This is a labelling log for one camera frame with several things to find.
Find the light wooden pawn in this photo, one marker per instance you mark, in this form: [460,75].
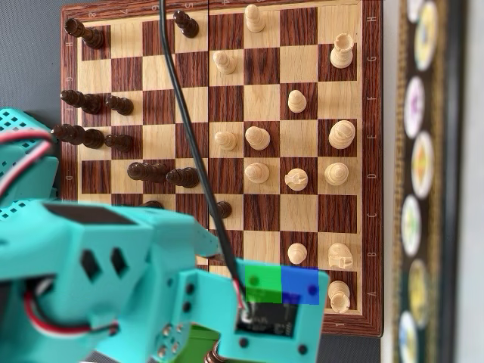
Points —
[225,140]
[224,62]
[296,101]
[297,253]

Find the light wooden knight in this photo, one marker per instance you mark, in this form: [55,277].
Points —
[340,256]
[296,179]

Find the dark wooden pawn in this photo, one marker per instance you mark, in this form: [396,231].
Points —
[225,209]
[120,105]
[119,142]
[186,24]
[183,177]

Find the dark wooden queen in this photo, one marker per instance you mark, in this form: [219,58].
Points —
[147,172]

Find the teal wrist camera box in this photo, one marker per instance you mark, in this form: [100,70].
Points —
[272,336]

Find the light wooden chess piece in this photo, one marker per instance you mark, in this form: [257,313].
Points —
[256,173]
[254,19]
[257,138]

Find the light wooden queen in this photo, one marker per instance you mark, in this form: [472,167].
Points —
[336,174]

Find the dark wooden rook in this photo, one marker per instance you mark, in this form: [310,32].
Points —
[85,34]

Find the black textured mat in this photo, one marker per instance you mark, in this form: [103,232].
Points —
[30,56]

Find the dark wooden king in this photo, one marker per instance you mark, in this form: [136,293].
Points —
[79,136]

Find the green plastic container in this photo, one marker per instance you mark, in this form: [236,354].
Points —
[202,336]

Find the light wooden rook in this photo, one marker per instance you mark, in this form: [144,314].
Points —
[338,296]
[342,51]

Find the wooden chessboard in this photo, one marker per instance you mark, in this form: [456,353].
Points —
[298,211]

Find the dark wooden chess piece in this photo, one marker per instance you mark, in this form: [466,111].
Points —
[153,205]
[81,101]

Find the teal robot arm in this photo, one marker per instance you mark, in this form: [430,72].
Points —
[19,125]

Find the black gold game box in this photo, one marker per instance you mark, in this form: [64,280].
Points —
[419,159]

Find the light wooden king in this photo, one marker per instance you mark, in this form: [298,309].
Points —
[342,134]

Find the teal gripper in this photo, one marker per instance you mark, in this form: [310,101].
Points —
[169,339]

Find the dark captured chess piece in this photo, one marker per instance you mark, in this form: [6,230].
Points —
[212,356]

